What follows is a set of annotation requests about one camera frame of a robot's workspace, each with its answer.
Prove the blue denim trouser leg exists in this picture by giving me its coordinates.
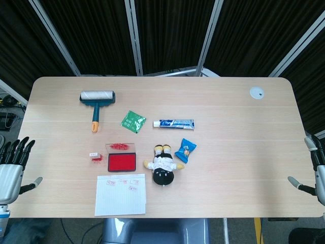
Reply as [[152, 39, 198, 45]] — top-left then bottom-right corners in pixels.
[[0, 220, 53, 244]]

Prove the blue snack packet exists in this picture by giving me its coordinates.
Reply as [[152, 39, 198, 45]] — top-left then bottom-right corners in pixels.
[[174, 138, 198, 163]]

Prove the teal lint roller orange tip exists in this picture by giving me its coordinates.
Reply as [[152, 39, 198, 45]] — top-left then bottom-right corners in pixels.
[[79, 90, 116, 133]]

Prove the blue white toothpaste tube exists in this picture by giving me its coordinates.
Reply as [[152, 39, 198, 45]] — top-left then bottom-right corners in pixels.
[[152, 118, 195, 131]]

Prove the white table leg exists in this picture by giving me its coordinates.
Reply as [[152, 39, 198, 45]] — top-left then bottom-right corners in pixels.
[[222, 218, 231, 244]]

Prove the black chair seat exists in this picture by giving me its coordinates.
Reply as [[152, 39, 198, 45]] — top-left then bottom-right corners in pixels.
[[288, 227, 325, 244]]

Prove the grey partition foot bar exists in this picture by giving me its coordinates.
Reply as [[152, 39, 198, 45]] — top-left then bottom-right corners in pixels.
[[143, 65, 221, 77]]

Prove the grey partition frame post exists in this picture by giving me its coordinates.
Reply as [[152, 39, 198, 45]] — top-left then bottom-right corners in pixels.
[[269, 10, 325, 77], [123, 0, 144, 76], [196, 0, 224, 76], [0, 78, 28, 106], [28, 0, 82, 76]]

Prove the black-haired plush doll white coat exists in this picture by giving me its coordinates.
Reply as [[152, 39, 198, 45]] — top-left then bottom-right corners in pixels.
[[143, 144, 185, 188]]

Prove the white lined paper sheet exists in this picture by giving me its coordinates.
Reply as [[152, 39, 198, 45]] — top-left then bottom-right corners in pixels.
[[94, 174, 147, 217]]

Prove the black electronics box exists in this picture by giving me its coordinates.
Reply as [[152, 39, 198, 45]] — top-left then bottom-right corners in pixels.
[[0, 111, 16, 132]]

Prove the white round cable grommet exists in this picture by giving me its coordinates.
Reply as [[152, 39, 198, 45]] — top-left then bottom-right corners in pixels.
[[249, 86, 265, 100]]

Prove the green foil sachet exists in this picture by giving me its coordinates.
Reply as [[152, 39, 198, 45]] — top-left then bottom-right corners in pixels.
[[119, 110, 147, 134]]

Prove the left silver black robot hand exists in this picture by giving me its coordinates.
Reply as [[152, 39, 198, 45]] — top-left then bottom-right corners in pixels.
[[0, 136, 43, 205]]

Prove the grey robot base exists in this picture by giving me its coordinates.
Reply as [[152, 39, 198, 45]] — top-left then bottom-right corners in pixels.
[[101, 218, 211, 244]]

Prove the red ink pad clear lid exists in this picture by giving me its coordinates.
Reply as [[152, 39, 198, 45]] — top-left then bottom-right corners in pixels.
[[105, 142, 137, 173]]

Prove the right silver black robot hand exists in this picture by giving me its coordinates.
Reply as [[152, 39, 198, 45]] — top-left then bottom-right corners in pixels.
[[287, 134, 325, 206]]

